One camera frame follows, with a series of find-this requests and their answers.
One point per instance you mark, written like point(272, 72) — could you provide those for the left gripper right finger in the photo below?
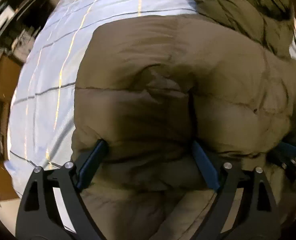
point(244, 205)

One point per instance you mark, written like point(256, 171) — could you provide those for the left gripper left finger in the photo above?
point(51, 206)

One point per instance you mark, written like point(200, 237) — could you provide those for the olive brown puffer coat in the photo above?
point(158, 89)

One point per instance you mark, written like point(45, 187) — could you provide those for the light blue plaid bedsheet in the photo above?
point(40, 123)

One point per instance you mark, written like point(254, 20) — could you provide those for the wooden shelf cabinet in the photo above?
point(20, 23)

